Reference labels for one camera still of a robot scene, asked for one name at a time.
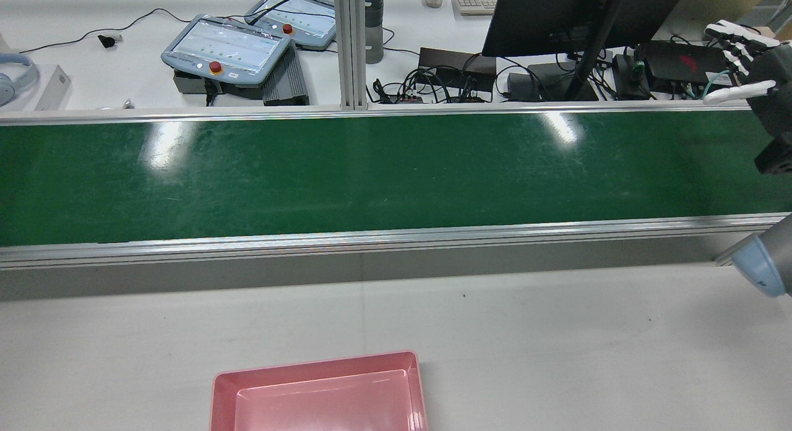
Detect black cable tangle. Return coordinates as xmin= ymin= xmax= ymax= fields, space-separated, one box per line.
xmin=370 ymin=65 xmax=496 ymax=104

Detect aluminium profile post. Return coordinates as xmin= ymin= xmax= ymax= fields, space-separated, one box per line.
xmin=333 ymin=0 xmax=369 ymax=111

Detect green conveyor belt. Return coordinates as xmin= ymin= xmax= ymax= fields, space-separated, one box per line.
xmin=0 ymin=103 xmax=792 ymax=271

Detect dark grey bottle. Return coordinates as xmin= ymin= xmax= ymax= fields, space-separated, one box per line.
xmin=364 ymin=0 xmax=385 ymax=64

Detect flat black box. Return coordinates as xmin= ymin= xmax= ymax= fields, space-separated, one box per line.
xmin=418 ymin=47 xmax=497 ymax=93

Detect light blue headphones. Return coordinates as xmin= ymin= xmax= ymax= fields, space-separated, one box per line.
xmin=0 ymin=53 xmax=39 ymax=107

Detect small white box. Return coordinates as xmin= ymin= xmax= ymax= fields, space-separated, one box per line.
xmin=34 ymin=65 xmax=72 ymax=111

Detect black computer monitor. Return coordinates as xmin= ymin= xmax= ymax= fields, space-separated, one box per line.
xmin=481 ymin=0 xmax=689 ymax=102

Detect pink plastic box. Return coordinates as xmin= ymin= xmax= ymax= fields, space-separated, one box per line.
xmin=209 ymin=351 xmax=429 ymax=431

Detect teach pendant with red button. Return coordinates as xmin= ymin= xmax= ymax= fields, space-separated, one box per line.
xmin=161 ymin=14 xmax=291 ymax=87
xmin=244 ymin=0 xmax=338 ymax=51

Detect white keyboard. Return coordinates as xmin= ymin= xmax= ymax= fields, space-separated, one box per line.
xmin=452 ymin=0 xmax=499 ymax=16

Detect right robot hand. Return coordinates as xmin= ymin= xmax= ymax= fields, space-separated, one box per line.
xmin=703 ymin=20 xmax=792 ymax=136

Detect black device with red logo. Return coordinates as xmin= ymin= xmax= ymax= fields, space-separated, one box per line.
xmin=640 ymin=40 xmax=732 ymax=85

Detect black power adapter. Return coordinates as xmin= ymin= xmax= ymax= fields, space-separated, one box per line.
xmin=507 ymin=72 xmax=546 ymax=101

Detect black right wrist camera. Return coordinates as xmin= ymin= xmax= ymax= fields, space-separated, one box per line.
xmin=754 ymin=134 xmax=792 ymax=176

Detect teal network cable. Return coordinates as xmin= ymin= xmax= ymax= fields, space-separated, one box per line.
xmin=702 ymin=71 xmax=738 ymax=101

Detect black box under pendant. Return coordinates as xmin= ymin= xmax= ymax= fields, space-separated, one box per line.
xmin=172 ymin=69 xmax=267 ymax=101

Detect grey ribbed power unit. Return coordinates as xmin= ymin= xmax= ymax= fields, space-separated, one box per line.
xmin=263 ymin=45 xmax=310 ymax=106

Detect black cable with plug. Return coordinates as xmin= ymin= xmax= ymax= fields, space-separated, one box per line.
xmin=19 ymin=9 xmax=192 ymax=54

